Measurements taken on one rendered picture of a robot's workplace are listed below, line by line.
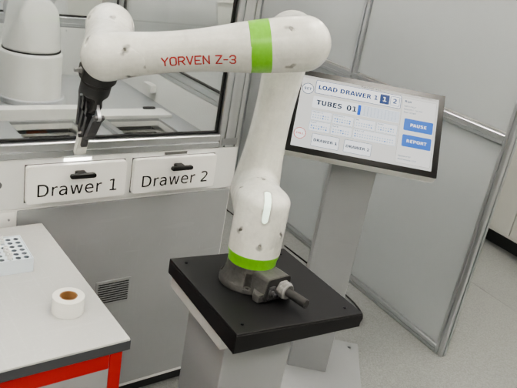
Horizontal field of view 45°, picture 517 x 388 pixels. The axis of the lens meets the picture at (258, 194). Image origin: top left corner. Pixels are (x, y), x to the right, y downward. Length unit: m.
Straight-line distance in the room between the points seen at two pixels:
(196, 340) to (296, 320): 0.32
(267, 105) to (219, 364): 0.64
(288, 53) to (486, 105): 1.51
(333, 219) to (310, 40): 1.06
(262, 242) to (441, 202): 1.55
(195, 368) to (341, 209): 0.88
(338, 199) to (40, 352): 1.27
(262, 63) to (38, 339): 0.74
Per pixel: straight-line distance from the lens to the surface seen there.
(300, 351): 2.59
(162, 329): 2.31
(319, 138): 2.14
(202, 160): 2.02
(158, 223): 2.06
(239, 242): 1.50
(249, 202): 1.46
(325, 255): 2.37
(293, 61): 1.38
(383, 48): 3.19
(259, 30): 1.37
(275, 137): 1.59
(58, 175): 1.83
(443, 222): 2.92
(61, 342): 1.40
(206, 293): 1.51
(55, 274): 1.62
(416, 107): 2.25
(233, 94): 2.03
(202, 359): 1.66
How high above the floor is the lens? 1.59
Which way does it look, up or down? 22 degrees down
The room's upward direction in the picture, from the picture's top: 10 degrees clockwise
